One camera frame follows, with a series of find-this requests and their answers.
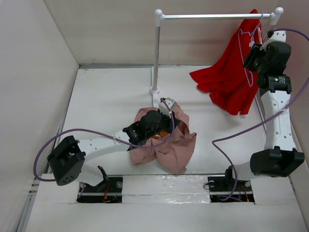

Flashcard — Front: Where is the pink printed t shirt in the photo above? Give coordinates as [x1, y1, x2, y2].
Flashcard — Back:
[130, 105, 197, 174]

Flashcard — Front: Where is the lavender wire hanger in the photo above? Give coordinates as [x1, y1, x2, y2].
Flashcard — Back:
[237, 12, 264, 87]

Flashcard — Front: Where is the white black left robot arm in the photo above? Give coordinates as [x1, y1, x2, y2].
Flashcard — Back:
[47, 110, 180, 192]

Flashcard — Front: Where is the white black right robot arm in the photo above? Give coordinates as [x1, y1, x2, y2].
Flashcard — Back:
[223, 41, 305, 190]

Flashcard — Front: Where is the red t shirt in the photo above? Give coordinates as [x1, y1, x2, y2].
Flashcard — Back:
[190, 19, 262, 115]

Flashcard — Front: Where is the white clothes rack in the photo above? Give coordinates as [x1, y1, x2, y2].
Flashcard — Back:
[150, 7, 284, 107]

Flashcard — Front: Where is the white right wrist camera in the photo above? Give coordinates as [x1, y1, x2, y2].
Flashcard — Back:
[265, 30, 286, 44]

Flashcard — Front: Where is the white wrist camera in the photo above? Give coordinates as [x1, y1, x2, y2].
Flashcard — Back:
[158, 98, 177, 117]
[265, 30, 286, 44]

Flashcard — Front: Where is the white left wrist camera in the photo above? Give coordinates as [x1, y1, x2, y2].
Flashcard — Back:
[158, 98, 177, 117]

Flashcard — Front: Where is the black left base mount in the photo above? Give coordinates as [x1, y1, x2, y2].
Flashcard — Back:
[77, 166, 123, 203]

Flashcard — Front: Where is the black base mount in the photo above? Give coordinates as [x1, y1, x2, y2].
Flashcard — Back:
[203, 167, 255, 203]
[77, 166, 123, 203]

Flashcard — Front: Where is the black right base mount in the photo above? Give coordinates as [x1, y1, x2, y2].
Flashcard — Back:
[203, 167, 255, 203]

